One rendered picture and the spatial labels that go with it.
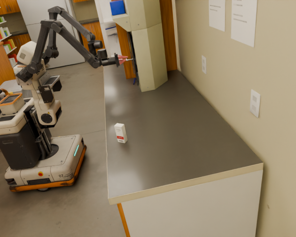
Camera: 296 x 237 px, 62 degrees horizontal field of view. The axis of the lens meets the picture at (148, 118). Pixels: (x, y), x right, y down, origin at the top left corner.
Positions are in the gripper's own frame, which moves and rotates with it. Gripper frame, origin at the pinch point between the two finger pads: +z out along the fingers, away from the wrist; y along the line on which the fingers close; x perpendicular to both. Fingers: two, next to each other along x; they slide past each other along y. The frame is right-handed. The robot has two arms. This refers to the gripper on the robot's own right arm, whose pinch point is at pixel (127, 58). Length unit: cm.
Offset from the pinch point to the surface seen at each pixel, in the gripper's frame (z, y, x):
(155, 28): 24.4, 18.4, -3.3
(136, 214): -12, -39, -115
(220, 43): 50, 15, -61
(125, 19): 3.6, 28.9, -10.9
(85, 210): -63, -120, -30
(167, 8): 42, 28, 27
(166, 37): 38.3, 4.1, 26.6
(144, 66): 11.5, -5.8, -10.7
